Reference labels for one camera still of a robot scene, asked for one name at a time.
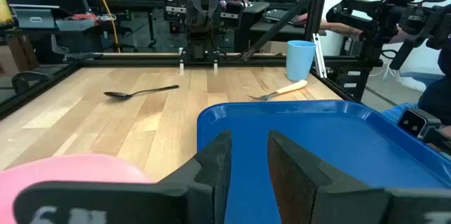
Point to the black controller box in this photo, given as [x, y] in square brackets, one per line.
[352, 79]

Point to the black office chair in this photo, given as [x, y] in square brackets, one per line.
[28, 77]

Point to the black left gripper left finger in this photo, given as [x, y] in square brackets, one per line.
[197, 203]

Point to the black spoon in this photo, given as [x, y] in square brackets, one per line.
[118, 94]

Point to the light blue plastic cup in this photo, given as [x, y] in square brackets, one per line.
[299, 62]

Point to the grey plastic bin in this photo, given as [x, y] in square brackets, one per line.
[74, 24]

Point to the blue plastic tray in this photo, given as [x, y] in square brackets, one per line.
[334, 139]

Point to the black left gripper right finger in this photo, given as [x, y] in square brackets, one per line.
[299, 188]

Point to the person's forearm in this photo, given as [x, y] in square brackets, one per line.
[338, 26]

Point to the black desk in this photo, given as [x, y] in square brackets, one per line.
[282, 28]

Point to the grey laptop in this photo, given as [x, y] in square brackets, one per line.
[35, 18]

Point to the black keyboard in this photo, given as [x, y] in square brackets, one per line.
[280, 15]

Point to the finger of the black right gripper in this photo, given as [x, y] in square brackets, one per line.
[192, 12]
[215, 14]

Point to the black stereo camera box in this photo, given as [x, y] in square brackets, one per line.
[412, 122]

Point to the person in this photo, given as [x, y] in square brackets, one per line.
[437, 93]

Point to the small white bracket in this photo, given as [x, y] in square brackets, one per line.
[181, 68]
[215, 67]

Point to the monitor with yellow screen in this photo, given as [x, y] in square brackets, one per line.
[5, 12]

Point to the pink round plate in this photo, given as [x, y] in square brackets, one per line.
[70, 167]

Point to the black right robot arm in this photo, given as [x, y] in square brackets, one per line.
[199, 42]

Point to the silver metal strut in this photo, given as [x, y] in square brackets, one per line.
[320, 58]

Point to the black aluminium table frame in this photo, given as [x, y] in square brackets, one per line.
[141, 61]

